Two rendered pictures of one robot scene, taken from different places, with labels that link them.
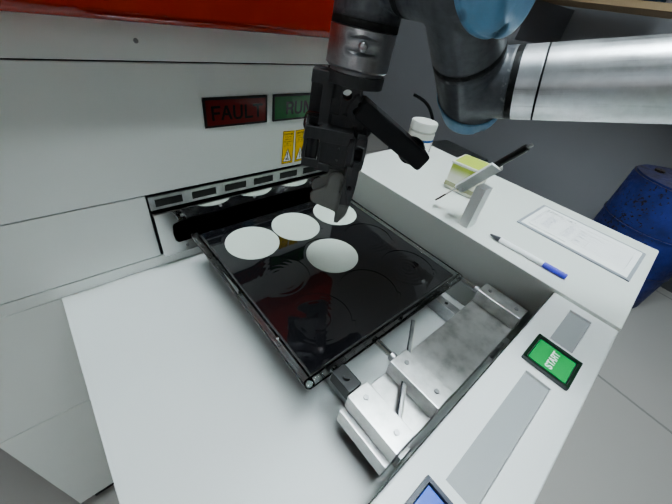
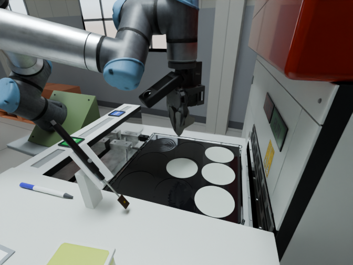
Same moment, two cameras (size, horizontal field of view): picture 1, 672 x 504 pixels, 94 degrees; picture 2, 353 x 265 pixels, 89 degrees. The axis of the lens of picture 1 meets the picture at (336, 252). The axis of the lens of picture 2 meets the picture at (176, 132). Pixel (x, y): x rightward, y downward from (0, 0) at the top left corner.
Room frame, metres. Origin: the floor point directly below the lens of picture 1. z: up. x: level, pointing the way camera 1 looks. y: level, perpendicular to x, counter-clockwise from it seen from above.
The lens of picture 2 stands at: (0.86, -0.21, 1.26)
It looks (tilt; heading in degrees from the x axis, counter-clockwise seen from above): 28 degrees down; 154
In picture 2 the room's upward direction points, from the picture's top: straight up
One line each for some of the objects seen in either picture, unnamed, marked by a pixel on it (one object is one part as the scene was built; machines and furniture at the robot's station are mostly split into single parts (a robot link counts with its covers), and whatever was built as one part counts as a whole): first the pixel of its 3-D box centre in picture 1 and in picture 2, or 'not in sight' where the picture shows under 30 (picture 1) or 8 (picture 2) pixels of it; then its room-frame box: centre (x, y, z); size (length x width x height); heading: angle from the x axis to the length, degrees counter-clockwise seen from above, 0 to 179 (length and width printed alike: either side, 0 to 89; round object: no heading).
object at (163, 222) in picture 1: (264, 206); (252, 177); (0.59, 0.18, 0.89); 0.44 x 0.02 x 0.10; 137
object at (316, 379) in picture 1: (399, 319); (133, 158); (0.33, -0.12, 0.90); 0.38 x 0.01 x 0.01; 137
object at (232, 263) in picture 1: (328, 255); (183, 167); (0.46, 0.01, 0.90); 0.34 x 0.34 x 0.01; 47
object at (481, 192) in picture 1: (472, 190); (94, 179); (0.56, -0.23, 1.03); 0.06 x 0.04 x 0.13; 47
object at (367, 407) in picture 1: (378, 419); (131, 135); (0.17, -0.09, 0.89); 0.08 x 0.03 x 0.03; 47
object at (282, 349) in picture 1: (241, 295); (194, 140); (0.32, 0.13, 0.90); 0.37 x 0.01 x 0.01; 47
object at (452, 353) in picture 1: (442, 362); (110, 163); (0.29, -0.19, 0.87); 0.36 x 0.08 x 0.03; 137
